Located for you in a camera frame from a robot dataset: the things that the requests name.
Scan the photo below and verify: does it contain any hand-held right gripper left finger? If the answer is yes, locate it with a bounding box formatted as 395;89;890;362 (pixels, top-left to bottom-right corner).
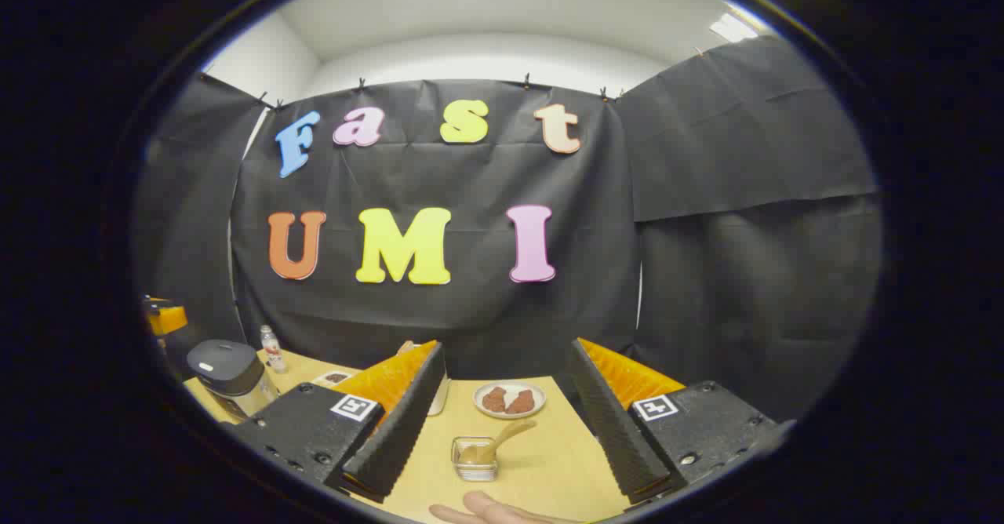
222;340;448;505

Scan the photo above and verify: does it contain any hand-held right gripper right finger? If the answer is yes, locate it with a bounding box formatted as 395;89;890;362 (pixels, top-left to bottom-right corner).
566;337;797;507

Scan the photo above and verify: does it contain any black silver rice cooker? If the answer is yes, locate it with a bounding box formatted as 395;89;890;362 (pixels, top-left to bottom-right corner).
186;339;279;421

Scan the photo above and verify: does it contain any wire chopstick holder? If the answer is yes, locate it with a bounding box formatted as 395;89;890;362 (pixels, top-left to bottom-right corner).
450;435;500;482

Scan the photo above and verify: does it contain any wooden spoon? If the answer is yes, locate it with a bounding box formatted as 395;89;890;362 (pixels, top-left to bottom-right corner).
461;419;538;466

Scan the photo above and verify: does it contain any round white plate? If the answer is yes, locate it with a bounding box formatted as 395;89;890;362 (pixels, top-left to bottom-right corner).
473;381;547;420

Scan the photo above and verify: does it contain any small clear plastic bottle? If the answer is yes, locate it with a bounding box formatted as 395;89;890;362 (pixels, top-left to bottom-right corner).
260;325;288;374

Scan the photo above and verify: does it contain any ceiling light panel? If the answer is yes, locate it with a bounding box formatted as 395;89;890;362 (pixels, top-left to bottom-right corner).
710;10;760;44

